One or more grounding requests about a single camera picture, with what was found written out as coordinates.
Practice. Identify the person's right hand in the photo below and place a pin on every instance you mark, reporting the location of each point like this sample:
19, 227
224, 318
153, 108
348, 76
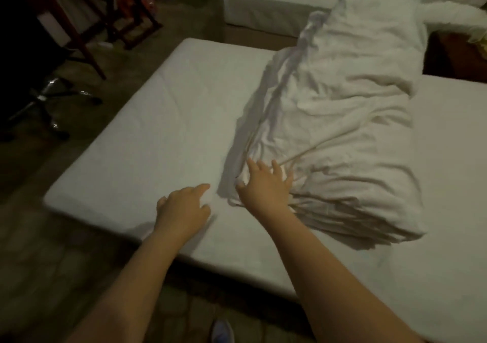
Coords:
266, 190

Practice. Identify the person's left hand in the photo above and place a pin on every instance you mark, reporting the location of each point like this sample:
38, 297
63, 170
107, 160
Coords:
182, 213

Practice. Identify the person's left forearm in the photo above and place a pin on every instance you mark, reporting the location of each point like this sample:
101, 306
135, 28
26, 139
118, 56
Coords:
133, 293

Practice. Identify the person's right forearm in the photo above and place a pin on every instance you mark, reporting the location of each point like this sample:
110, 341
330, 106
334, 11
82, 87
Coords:
342, 286

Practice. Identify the person's white shoe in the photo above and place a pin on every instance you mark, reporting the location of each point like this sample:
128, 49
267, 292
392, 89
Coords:
222, 331

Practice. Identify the black office chair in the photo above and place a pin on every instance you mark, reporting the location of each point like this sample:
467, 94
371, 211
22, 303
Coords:
38, 72

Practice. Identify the dark wooden luggage rack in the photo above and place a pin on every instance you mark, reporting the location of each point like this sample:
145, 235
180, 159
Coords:
114, 4

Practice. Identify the reddish wooden nightstand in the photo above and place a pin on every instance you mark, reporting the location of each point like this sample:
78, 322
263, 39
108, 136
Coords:
456, 57

